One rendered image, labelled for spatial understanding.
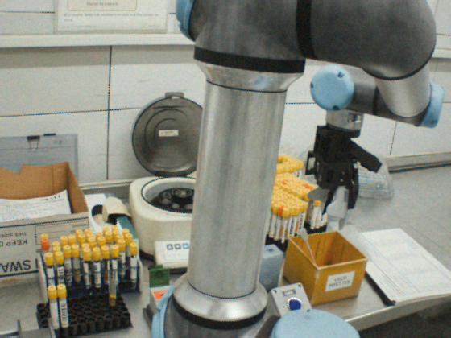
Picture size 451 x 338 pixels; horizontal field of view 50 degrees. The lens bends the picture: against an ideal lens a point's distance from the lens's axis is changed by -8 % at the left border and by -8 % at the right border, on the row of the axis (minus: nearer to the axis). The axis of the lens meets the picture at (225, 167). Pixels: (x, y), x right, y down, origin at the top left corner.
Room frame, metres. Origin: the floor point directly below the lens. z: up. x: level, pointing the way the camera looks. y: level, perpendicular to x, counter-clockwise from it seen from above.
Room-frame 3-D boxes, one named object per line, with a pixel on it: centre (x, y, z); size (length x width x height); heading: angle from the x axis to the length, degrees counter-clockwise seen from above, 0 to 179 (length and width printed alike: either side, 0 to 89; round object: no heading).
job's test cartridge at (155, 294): (0.77, 0.09, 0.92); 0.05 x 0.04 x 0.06; 26
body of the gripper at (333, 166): (0.95, -0.21, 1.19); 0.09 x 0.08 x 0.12; 114
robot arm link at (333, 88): (0.85, -0.19, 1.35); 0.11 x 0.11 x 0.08; 65
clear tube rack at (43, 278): (0.86, 0.26, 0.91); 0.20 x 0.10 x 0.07; 117
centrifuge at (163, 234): (1.11, 0.09, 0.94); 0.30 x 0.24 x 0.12; 18
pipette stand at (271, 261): (0.92, -0.08, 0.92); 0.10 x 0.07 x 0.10; 119
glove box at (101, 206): (1.06, 0.27, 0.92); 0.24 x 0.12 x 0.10; 27
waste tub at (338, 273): (0.96, -0.24, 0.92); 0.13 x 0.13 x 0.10; 24
